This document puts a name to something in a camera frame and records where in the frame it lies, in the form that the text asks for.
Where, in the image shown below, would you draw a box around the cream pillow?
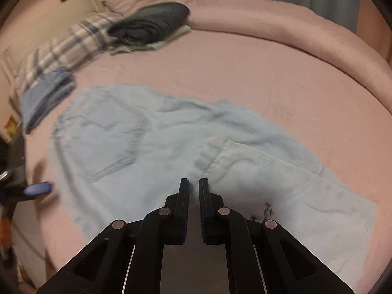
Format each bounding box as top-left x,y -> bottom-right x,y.
60,0 -> 108,25

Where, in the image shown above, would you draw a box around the folded blue cloth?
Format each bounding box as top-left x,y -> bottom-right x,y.
20,67 -> 76,134

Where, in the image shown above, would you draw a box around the folded dark blue jeans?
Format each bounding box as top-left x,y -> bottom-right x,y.
107,2 -> 190,45

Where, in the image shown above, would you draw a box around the pink duvet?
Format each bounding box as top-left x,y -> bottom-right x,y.
104,0 -> 392,114

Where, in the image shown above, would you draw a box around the grey plaid pillow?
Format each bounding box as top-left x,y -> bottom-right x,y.
14,12 -> 123,95

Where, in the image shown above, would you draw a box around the light blue strawberry pants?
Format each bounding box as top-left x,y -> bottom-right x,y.
50,85 -> 378,285

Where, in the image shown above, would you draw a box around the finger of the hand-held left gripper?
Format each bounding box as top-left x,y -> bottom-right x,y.
23,182 -> 52,196

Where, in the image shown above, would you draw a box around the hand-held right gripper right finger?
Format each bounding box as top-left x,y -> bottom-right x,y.
199,178 -> 356,294

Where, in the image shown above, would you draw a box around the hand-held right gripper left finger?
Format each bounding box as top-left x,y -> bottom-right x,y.
35,178 -> 190,294

